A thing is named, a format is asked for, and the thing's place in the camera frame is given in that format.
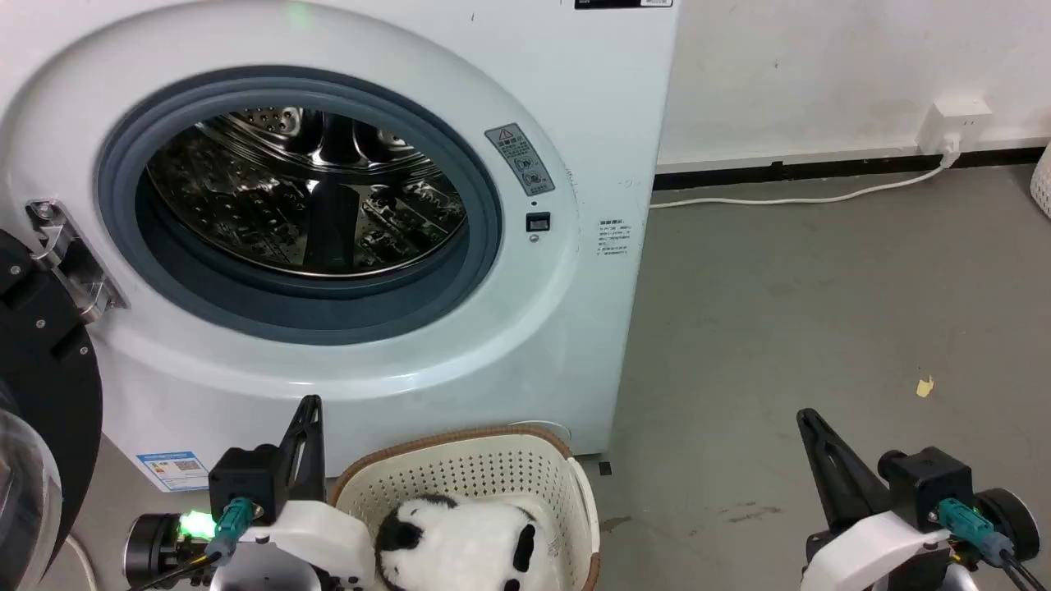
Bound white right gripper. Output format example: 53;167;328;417
796;408;955;591

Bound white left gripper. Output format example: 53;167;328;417
210;395;377;591

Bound steel washing machine drum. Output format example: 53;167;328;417
146;107;468;278

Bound white front-load washing machine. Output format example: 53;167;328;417
0;0;681;495

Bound black round washing machine door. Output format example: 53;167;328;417
0;230;104;591

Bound blue energy label sticker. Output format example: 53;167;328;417
136;451;211;493

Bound black and white panda plush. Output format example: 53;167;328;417
374;493;561;591

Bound cream perforated laundry basket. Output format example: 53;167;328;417
329;425;602;591

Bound grey rubber door gasket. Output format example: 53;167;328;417
96;66;503;346

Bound metal door hinge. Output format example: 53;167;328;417
25;199;129;324

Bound black baseboard strip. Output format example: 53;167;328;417
654;144;1051;193

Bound white woven basket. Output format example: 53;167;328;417
1030;141;1051;219

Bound grey warning sticker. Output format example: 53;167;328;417
484;123;556;196

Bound left green-plug black cable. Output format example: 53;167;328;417
127;497;255;591

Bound green-plug black cable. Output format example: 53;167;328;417
127;497;255;591
934;497;1051;591

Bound right green-plug black cable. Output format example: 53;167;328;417
934;497;1051;591

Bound white power cable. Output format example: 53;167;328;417
650;140;963;210

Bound white wall power socket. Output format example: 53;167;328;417
917;98;993;158

